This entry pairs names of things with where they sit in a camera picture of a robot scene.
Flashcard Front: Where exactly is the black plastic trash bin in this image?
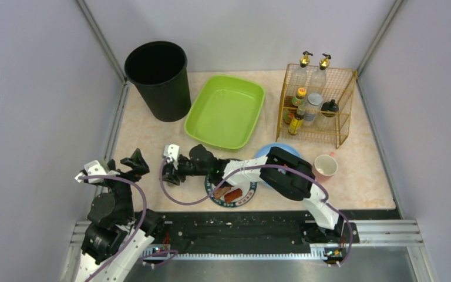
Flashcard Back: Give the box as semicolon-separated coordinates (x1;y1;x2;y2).
124;41;191;122

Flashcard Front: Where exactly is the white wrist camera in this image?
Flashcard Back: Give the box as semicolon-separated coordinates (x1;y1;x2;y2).
74;160;109;184
163;144;180;169

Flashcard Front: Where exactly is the small brown cap bottle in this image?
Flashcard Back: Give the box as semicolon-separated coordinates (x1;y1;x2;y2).
288;108;305;135

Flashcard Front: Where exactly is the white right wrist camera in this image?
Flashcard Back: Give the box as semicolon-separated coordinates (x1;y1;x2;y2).
163;144;180;169

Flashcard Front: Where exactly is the blue plate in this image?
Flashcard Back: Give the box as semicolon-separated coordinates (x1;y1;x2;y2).
254;143;302;187

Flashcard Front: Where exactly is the clear glass bottle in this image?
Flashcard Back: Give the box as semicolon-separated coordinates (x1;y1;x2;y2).
308;53;332;95

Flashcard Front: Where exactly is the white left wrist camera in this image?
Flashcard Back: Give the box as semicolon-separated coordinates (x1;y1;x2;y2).
74;160;109;184

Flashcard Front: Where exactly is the green plastic basin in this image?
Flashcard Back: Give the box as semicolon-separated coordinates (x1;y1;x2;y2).
184;75;266;150

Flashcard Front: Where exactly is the black lid jar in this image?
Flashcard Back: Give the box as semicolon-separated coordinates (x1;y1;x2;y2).
321;99;339;118

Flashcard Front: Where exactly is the gold wire rack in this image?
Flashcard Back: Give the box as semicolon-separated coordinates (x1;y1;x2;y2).
275;63;357;148

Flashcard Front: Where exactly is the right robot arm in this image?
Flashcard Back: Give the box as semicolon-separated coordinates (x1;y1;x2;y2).
159;144;347;240

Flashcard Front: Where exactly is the white plate with green rim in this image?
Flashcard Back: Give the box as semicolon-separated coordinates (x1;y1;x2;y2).
204;159;257;208

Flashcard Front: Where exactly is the pink cup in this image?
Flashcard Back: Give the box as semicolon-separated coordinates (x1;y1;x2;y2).
313;152;338;182

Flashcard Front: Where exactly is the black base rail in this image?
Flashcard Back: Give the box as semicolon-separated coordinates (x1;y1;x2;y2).
142;211;360;258

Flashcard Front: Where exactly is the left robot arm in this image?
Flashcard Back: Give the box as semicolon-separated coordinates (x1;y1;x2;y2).
74;149;164;281

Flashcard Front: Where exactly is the brown meat piece left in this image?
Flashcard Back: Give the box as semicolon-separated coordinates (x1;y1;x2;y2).
214;187;231;199

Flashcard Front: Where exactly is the red sausage piece on plate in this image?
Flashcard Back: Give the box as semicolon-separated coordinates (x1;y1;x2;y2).
224;189;243;203

